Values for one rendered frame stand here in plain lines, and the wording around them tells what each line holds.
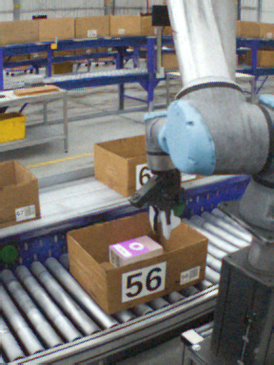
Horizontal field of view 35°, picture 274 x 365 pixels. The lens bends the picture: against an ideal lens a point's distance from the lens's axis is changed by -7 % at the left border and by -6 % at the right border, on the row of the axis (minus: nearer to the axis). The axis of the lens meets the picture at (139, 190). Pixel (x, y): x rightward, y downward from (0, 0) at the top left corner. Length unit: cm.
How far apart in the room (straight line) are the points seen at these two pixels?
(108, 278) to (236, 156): 65
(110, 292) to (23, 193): 54
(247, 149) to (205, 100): 12
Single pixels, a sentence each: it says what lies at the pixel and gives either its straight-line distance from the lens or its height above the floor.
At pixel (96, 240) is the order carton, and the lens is 163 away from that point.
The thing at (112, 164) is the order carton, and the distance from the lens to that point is 196.
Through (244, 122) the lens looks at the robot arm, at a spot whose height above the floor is 144.
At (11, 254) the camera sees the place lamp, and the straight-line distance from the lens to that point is 168.
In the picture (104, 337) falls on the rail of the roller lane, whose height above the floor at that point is 74.
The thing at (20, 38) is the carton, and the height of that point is 146.
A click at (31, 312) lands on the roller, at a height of 75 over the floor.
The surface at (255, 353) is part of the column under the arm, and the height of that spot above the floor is 86.
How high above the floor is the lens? 163
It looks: 22 degrees down
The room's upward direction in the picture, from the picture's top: straight up
